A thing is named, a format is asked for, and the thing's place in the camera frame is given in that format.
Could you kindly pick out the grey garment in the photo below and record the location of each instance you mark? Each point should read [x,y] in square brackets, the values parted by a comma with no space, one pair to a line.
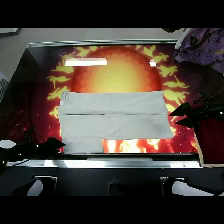
[113,126]

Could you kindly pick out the purple garment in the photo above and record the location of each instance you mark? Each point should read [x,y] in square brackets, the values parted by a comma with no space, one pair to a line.
[203,46]

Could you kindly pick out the silver frame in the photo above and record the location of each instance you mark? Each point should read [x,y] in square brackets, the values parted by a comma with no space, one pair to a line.
[110,163]

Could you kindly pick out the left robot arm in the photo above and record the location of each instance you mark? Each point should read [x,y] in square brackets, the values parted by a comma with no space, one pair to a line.
[30,148]

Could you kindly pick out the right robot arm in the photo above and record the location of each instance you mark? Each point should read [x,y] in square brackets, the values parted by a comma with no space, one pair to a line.
[216,111]

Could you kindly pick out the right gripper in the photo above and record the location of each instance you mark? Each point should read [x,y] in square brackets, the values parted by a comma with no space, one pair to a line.
[201,113]

